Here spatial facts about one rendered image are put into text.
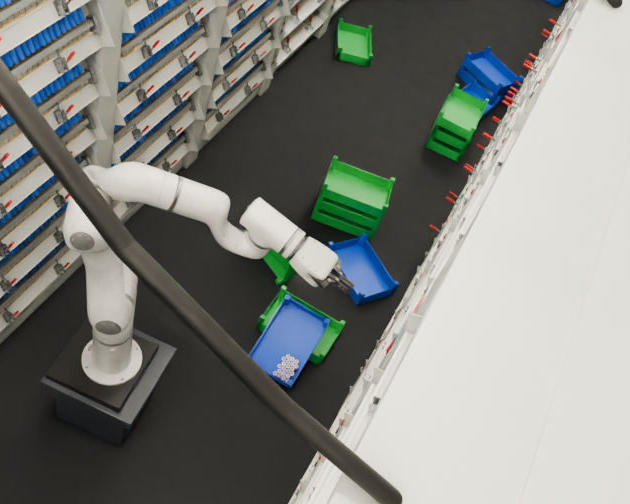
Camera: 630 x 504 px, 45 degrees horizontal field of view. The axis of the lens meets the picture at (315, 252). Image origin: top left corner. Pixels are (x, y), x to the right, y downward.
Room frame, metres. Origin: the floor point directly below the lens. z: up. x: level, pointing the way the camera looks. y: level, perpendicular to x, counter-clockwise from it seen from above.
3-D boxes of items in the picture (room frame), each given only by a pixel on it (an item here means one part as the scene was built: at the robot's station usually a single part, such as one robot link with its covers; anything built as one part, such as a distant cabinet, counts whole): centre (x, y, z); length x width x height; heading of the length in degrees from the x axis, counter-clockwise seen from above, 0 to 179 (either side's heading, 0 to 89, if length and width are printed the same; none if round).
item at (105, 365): (1.20, 0.48, 0.40); 0.19 x 0.19 x 0.18
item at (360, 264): (2.23, -0.22, 0.04); 0.30 x 0.20 x 0.08; 46
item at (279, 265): (2.11, 0.19, 0.10); 0.30 x 0.08 x 0.20; 55
